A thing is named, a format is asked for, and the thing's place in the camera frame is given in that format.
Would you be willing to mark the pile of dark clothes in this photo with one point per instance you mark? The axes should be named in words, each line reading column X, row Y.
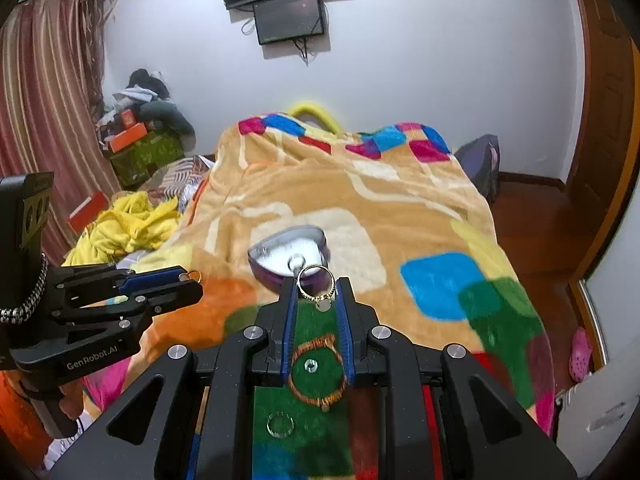
column 150, row 95

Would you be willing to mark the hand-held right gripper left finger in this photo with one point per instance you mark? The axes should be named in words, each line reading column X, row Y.
column 286, row 320

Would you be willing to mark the white cabinet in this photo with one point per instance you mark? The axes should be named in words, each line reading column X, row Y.
column 595, row 385

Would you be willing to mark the green cardboard box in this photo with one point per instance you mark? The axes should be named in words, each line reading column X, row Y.
column 145, row 155

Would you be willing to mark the colourful patterned blanket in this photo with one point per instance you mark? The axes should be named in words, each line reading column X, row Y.
column 400, row 220

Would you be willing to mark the wooden door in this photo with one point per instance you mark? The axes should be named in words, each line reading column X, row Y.
column 600, row 110

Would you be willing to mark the small black monitor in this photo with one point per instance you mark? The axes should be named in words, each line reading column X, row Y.
column 290, row 17

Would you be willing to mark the yellow cloth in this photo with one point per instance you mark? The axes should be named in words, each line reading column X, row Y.
column 125, row 225

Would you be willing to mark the flat red box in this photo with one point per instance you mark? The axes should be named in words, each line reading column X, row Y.
column 87, row 213

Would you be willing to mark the yellow curved pillow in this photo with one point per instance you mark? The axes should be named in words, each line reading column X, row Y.
column 312, row 110

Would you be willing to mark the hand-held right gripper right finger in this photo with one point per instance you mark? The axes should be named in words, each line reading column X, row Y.
column 345, row 332

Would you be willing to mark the purple heart-shaped jewelry box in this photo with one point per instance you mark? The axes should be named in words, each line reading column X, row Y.
column 280, row 250

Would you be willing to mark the pink clog shoe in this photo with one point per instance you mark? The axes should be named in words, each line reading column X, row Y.
column 580, row 355

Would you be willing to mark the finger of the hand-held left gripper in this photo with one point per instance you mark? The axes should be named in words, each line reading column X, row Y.
column 150, row 278
column 170, row 296

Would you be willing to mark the striped red curtain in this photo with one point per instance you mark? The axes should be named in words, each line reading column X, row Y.
column 40, row 100

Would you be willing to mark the orange box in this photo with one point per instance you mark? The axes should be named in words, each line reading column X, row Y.
column 127, row 136

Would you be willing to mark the purple bag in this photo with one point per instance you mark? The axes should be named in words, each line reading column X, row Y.
column 480, row 160

